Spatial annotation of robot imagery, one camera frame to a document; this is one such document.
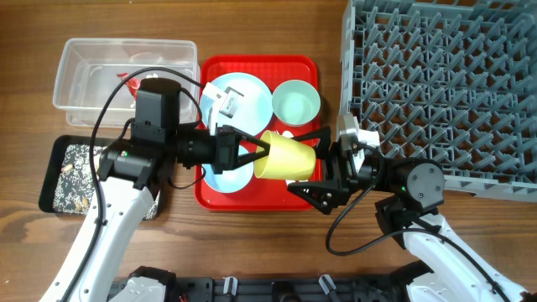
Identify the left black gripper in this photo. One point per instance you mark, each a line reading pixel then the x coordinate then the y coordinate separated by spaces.
pixel 226 142

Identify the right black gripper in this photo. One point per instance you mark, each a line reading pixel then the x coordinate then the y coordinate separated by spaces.
pixel 340 172

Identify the yellow plastic cup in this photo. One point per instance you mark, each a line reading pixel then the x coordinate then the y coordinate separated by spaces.
pixel 287 159

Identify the small light blue bowl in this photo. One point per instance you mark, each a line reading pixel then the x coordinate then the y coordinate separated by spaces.
pixel 229 181

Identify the food leftovers rice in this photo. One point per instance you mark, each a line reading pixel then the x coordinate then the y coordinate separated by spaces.
pixel 74 190

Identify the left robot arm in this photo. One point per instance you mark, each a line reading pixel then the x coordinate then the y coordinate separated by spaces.
pixel 130 175

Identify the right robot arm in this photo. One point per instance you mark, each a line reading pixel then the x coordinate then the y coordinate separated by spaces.
pixel 447 269

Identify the grey dishwasher rack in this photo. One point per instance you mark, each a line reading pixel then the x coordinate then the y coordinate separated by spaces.
pixel 452 81

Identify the black waste tray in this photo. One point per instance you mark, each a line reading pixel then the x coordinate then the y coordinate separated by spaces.
pixel 53 169

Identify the white plastic spoon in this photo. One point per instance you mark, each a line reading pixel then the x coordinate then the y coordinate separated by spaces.
pixel 288 134

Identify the large light blue plate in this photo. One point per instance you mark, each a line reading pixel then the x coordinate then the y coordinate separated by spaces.
pixel 254 110

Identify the red plastic tray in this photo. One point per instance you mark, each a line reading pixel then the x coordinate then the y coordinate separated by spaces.
pixel 258 194

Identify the mint green bowl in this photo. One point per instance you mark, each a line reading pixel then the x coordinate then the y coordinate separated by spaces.
pixel 296 102

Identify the red snack wrapper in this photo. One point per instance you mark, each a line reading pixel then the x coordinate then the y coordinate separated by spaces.
pixel 132 84

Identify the clear plastic bin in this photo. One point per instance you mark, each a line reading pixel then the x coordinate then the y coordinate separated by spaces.
pixel 90 69

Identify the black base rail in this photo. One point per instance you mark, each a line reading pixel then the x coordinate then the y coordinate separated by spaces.
pixel 375 288

